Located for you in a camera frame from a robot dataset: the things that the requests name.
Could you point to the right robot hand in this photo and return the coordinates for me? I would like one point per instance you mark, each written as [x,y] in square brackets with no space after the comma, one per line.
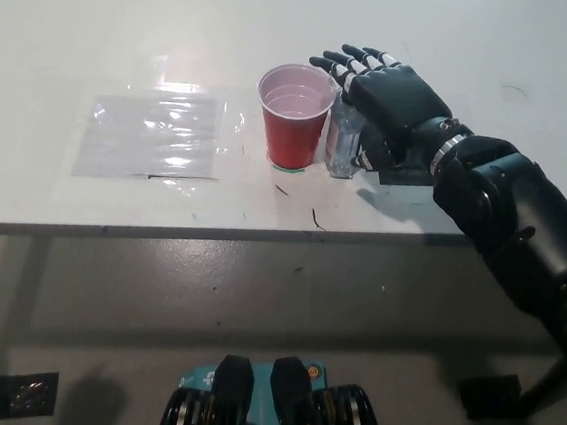
[395,100]

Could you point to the black robot torso blocks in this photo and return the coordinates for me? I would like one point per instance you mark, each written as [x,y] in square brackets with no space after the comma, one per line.
[274,412]

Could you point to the red plastic cup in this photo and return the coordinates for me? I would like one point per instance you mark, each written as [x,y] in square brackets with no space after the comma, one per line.
[293,133]

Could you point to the clear soap pump bottle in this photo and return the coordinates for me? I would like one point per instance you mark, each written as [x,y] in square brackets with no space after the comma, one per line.
[343,143]

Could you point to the glossy grey plastic sheet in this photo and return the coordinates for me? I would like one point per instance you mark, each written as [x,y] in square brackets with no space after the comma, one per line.
[152,139]

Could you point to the black tape patch on table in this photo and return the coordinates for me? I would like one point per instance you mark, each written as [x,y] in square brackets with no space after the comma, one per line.
[410,177]

